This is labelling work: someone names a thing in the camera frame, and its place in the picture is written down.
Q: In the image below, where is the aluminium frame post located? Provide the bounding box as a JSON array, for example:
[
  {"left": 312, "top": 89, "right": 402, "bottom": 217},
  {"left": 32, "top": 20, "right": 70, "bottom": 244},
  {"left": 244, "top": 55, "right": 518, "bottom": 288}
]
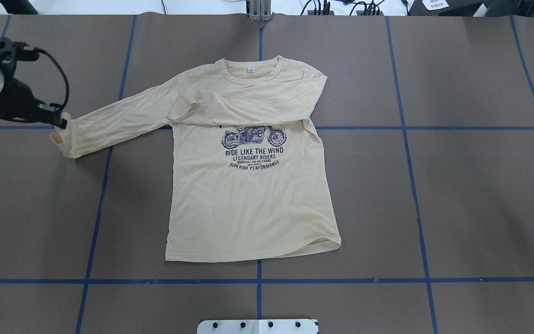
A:
[{"left": 246, "top": 0, "right": 273, "bottom": 22}]

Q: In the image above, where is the black box white label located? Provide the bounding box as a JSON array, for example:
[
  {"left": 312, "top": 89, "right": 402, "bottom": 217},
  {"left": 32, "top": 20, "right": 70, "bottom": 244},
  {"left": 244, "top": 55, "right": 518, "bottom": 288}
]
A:
[{"left": 407, "top": 0, "right": 484, "bottom": 17}]

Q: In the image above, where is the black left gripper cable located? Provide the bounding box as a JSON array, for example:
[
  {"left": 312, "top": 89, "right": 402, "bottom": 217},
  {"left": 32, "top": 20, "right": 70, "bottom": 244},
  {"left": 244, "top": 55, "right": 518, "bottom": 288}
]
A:
[{"left": 0, "top": 46, "right": 70, "bottom": 122}]

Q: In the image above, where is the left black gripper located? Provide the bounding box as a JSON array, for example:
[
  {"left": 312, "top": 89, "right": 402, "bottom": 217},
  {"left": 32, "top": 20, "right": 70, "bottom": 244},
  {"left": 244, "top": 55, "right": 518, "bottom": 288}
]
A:
[{"left": 0, "top": 78, "right": 69, "bottom": 129}]

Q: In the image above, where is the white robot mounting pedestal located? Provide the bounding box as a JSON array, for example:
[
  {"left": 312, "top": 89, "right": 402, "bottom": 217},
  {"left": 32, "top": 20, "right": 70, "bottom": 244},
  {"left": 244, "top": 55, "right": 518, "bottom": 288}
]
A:
[{"left": 197, "top": 319, "right": 319, "bottom": 334}]

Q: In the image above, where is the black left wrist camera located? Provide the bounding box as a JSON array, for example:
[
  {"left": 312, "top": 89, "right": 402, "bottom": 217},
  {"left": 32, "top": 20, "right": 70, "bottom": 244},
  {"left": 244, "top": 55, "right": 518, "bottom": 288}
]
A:
[{"left": 0, "top": 37, "right": 39, "bottom": 77}]

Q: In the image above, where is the cream long-sleeve printed shirt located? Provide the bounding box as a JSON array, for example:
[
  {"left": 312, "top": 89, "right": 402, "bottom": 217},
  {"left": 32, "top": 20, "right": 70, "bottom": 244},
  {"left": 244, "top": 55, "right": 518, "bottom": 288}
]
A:
[{"left": 51, "top": 56, "right": 342, "bottom": 263}]

